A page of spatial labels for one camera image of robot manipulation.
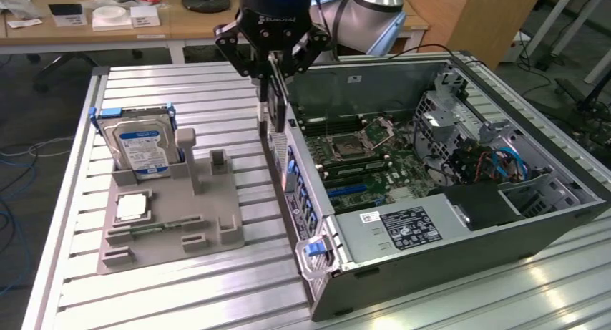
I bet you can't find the clear plastic bag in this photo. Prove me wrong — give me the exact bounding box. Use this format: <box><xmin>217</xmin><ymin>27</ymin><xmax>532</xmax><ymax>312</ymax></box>
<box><xmin>0</xmin><ymin>0</ymin><xmax>46</xmax><ymax>20</ymax></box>

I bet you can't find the metal socket cover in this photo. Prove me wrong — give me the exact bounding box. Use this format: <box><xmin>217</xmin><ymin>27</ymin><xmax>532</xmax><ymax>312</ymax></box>
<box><xmin>361</xmin><ymin>117</ymin><xmax>398</xmax><ymax>140</ymax></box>

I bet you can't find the green motherboard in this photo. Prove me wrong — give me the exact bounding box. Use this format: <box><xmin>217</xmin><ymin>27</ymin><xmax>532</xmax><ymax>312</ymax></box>
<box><xmin>291</xmin><ymin>111</ymin><xmax>450</xmax><ymax>213</ymax></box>

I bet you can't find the grey parts rack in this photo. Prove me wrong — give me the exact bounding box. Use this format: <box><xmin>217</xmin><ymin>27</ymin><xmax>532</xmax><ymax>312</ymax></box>
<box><xmin>97</xmin><ymin>127</ymin><xmax>245</xmax><ymax>276</ymax></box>

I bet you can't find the black chair base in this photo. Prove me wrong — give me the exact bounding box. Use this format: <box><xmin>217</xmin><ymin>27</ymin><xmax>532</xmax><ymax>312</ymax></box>
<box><xmin>27</xmin><ymin>52</ymin><xmax>99</xmax><ymax>93</ymax></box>

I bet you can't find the white box with tape roll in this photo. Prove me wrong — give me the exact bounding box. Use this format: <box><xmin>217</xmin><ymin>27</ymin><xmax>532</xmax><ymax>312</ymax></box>
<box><xmin>91</xmin><ymin>6</ymin><xmax>135</xmax><ymax>32</ymax></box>

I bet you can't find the black round lamp base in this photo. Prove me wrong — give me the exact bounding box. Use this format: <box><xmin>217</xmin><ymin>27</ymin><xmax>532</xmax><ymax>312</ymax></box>
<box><xmin>181</xmin><ymin>0</ymin><xmax>234</xmax><ymax>14</ymax></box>

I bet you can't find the wooden desk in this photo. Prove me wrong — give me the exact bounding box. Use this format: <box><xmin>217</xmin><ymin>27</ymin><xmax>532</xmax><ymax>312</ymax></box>
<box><xmin>0</xmin><ymin>0</ymin><xmax>431</xmax><ymax>64</ymax></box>

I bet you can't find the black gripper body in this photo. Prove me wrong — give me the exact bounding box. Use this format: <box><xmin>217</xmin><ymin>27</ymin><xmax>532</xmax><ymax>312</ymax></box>
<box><xmin>238</xmin><ymin>0</ymin><xmax>314</xmax><ymax>55</ymax></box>

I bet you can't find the white table frame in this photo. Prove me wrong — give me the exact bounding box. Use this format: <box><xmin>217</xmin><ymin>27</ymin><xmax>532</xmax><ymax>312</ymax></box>
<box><xmin>522</xmin><ymin>0</ymin><xmax>611</xmax><ymax>84</ymax></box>

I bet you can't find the small white box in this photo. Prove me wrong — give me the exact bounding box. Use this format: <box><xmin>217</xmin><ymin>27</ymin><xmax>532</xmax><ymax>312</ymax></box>
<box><xmin>130</xmin><ymin>6</ymin><xmax>162</xmax><ymax>29</ymax></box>

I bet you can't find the black and white box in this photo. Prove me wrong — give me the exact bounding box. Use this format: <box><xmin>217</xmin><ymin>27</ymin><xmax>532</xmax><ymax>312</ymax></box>
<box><xmin>49</xmin><ymin>3</ymin><xmax>89</xmax><ymax>27</ymax></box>

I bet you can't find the white paper label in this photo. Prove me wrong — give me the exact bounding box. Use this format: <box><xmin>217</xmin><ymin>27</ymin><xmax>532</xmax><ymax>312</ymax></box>
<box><xmin>6</xmin><ymin>18</ymin><xmax>45</xmax><ymax>29</ymax></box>

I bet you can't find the CPU socket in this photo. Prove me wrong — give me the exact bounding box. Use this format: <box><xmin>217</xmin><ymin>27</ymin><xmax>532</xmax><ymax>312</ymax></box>
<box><xmin>331</xmin><ymin>132</ymin><xmax>369</xmax><ymax>156</ymax></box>

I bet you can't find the blue expansion slot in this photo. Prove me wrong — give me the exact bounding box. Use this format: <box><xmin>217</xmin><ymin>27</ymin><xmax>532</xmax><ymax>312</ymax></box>
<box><xmin>327</xmin><ymin>185</ymin><xmax>367</xmax><ymax>199</ymax></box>

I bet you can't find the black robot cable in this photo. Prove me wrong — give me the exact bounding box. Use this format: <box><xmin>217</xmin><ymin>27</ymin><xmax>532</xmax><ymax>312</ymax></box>
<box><xmin>313</xmin><ymin>0</ymin><xmax>342</xmax><ymax>62</ymax></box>

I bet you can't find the silver CPU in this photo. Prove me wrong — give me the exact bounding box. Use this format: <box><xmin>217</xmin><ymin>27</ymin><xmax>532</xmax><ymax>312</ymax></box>
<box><xmin>117</xmin><ymin>195</ymin><xmax>150</xmax><ymax>222</ymax></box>

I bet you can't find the red wire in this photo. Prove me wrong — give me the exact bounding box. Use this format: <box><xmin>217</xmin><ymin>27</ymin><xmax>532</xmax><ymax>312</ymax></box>
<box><xmin>471</xmin><ymin>151</ymin><xmax>501</xmax><ymax>183</ymax></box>

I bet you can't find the silver chipset heat sink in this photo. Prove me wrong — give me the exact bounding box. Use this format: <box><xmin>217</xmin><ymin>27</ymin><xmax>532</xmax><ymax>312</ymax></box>
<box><xmin>394</xmin><ymin>186</ymin><xmax>419</xmax><ymax>203</ymax></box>

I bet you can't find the open black PC case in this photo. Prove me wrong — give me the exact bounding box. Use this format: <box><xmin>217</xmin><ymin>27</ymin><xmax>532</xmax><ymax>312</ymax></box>
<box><xmin>257</xmin><ymin>50</ymin><xmax>611</xmax><ymax>322</ymax></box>

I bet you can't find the hard disk in blue carrier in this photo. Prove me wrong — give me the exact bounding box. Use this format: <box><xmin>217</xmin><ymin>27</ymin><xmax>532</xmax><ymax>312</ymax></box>
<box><xmin>90</xmin><ymin>106</ymin><xmax>179</xmax><ymax>183</ymax></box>

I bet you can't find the blue case latch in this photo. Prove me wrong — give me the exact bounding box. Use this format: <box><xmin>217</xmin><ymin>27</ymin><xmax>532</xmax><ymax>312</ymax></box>
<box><xmin>305</xmin><ymin>238</ymin><xmax>331</xmax><ymax>258</ymax></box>

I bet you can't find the wooden cabinet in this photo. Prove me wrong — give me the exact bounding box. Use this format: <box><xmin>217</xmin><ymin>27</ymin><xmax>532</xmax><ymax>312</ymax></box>
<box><xmin>403</xmin><ymin>0</ymin><xmax>549</xmax><ymax>69</ymax></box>

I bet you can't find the green RAM stick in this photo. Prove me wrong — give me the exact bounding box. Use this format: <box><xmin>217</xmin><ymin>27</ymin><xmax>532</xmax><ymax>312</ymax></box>
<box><xmin>126</xmin><ymin>220</ymin><xmax>193</xmax><ymax>234</ymax></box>

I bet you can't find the blue wire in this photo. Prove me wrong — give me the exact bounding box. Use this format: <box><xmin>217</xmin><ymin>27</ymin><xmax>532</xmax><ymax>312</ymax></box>
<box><xmin>494</xmin><ymin>147</ymin><xmax>530</xmax><ymax>185</ymax></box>

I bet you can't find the grey power supply unit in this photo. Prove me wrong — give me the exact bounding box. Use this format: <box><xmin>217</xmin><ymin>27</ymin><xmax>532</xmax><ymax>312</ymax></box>
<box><xmin>334</xmin><ymin>195</ymin><xmax>474</xmax><ymax>265</ymax></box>

